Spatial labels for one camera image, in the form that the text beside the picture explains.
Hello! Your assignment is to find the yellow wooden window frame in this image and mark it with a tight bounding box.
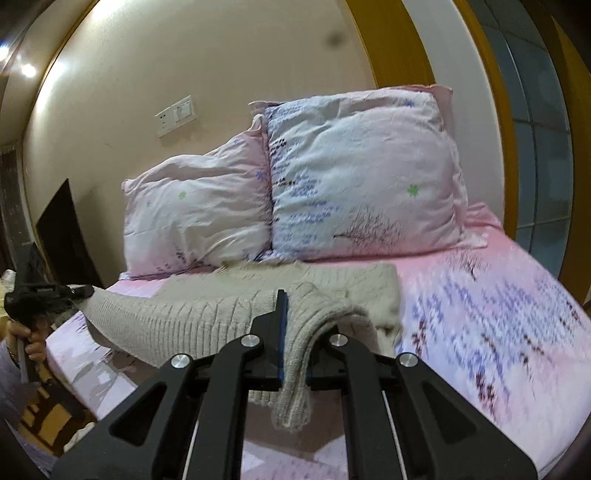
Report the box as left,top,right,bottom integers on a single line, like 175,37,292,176
342,0,591,303

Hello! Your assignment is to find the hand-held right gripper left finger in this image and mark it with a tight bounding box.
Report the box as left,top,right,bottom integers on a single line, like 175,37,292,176
51,288,289,480

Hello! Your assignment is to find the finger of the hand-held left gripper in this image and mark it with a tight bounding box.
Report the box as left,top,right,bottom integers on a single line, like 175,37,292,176
55,284,96,302

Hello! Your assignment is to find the pink pillow with tree print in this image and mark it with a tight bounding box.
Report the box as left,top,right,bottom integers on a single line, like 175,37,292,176
249,84,470,262

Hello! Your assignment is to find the black flat screen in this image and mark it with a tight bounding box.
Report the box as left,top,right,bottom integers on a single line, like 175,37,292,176
36,178,103,289

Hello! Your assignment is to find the white wall switch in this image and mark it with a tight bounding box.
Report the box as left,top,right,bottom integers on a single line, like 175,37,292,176
174,95,197,126

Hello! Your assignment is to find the blue window glass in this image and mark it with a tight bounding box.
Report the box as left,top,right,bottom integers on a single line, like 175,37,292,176
466,0,574,283

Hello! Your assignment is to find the wooden stool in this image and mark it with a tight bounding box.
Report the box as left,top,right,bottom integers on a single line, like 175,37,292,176
21,378,99,446

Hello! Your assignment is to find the person's left hand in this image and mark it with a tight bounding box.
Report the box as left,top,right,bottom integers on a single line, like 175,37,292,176
6,318,48,366

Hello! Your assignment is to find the white wall socket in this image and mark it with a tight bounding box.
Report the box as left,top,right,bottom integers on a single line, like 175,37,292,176
155,107,177,138

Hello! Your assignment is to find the pink floral pillow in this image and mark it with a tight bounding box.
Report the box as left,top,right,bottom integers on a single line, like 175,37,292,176
121,113,274,278

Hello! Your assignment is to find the beige cable-knit sweater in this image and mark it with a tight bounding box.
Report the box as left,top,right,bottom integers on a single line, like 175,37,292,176
76,261,403,432

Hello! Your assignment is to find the pink floral bed sheet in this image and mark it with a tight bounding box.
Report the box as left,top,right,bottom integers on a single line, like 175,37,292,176
46,202,591,480

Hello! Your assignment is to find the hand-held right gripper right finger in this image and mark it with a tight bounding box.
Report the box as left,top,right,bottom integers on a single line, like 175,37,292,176
307,324,539,480

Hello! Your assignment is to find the person's left forearm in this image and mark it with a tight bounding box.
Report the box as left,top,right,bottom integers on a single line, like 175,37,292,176
0,344,29,418

